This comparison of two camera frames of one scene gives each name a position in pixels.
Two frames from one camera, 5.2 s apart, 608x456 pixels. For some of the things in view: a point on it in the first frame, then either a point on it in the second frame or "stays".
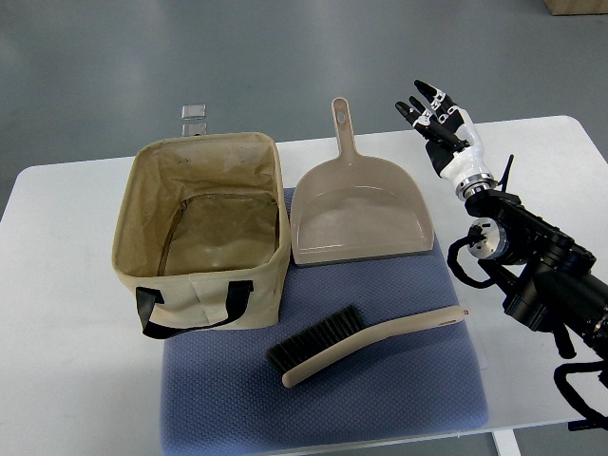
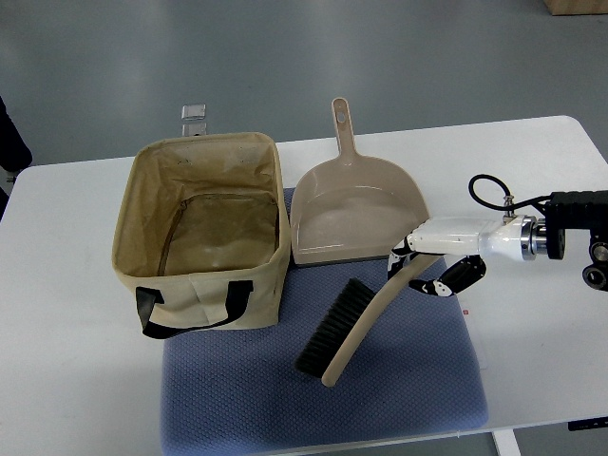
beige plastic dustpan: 351,207 stays
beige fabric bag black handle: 201,232 stays
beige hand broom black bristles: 337,333 -> 350,323
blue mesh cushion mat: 220,393 stays
